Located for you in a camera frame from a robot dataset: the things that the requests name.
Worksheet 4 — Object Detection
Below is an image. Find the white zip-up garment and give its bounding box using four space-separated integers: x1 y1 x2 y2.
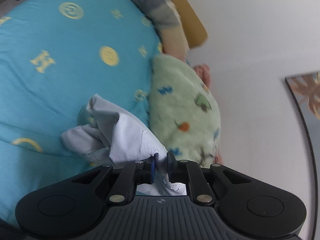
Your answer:
61 94 186 196

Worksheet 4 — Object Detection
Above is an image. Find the light green fleece blanket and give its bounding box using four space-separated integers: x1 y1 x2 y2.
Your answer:
149 54 221 167

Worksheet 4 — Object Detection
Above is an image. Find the mustard yellow headboard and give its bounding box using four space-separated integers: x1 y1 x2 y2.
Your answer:
171 0 208 49

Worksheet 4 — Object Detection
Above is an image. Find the turquoise patterned bed sheet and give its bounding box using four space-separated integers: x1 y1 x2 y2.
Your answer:
1 0 161 226

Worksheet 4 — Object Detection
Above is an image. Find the striped pastel pillow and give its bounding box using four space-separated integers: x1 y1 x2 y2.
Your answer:
131 0 189 62

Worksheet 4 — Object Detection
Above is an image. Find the framed wall picture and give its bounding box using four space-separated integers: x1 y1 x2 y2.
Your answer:
285 72 319 239

